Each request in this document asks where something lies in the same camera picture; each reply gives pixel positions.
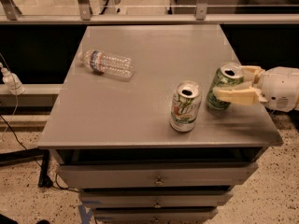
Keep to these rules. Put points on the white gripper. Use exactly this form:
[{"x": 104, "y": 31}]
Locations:
[{"x": 277, "y": 86}]

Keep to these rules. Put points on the green soda can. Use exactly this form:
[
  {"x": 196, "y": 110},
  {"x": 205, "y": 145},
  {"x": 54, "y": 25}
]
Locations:
[{"x": 227, "y": 75}]

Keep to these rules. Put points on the white 7up can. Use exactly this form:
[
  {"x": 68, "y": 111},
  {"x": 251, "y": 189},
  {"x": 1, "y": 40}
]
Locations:
[{"x": 186, "y": 101}]

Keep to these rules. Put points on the top grey drawer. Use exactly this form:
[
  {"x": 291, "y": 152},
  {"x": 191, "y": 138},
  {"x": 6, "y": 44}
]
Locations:
[{"x": 156, "y": 175}]

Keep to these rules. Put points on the grey drawer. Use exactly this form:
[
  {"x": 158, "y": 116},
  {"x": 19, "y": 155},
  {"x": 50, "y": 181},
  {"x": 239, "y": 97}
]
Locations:
[
  {"x": 156, "y": 175},
  {"x": 156, "y": 199},
  {"x": 155, "y": 215}
]

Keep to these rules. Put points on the grey drawer cabinet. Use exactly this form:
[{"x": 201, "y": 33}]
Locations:
[{"x": 98, "y": 120}]

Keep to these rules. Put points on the clear plastic water bottle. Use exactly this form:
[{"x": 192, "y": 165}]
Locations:
[{"x": 106, "y": 63}]

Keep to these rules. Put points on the middle grey drawer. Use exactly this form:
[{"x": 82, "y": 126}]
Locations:
[{"x": 156, "y": 199}]

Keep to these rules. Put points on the bottom grey drawer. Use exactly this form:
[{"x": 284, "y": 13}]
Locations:
[{"x": 155, "y": 215}]

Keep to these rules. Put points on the white plug adapter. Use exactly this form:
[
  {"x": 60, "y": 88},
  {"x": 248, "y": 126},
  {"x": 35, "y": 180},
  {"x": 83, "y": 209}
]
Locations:
[{"x": 12, "y": 82}]

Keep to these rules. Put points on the grey metal railing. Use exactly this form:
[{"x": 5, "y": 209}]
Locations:
[{"x": 149, "y": 11}]

